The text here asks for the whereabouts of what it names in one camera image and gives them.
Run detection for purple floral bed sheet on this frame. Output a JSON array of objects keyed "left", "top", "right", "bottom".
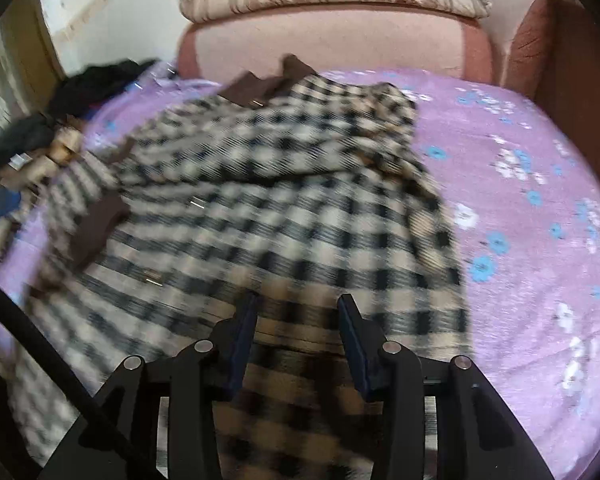
[{"left": 0, "top": 62, "right": 600, "bottom": 467}]

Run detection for pink sofa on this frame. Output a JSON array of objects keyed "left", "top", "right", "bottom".
[{"left": 176, "top": 0, "right": 600, "bottom": 261}]

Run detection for black cable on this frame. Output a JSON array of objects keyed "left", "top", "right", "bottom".
[{"left": 0, "top": 274, "right": 153, "bottom": 480}]

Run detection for dark grey cloth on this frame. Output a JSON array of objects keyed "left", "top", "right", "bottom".
[{"left": 0, "top": 114, "right": 57, "bottom": 173}]

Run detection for black clothing pile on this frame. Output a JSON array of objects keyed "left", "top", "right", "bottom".
[{"left": 47, "top": 59, "right": 161, "bottom": 117}]

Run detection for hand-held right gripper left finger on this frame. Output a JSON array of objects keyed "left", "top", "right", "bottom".
[{"left": 39, "top": 292, "right": 261, "bottom": 480}]

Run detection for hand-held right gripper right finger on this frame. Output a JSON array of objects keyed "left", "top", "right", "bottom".
[{"left": 337, "top": 293, "right": 554, "bottom": 480}]

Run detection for wooden door frame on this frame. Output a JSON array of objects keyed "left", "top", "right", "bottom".
[{"left": 7, "top": 0, "right": 67, "bottom": 88}]

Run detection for beige and brown patterned cloth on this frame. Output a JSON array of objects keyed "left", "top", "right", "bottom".
[{"left": 0, "top": 120, "right": 88, "bottom": 261}]

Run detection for black and beige checked coat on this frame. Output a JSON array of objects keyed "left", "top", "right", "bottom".
[{"left": 10, "top": 54, "right": 473, "bottom": 480}]

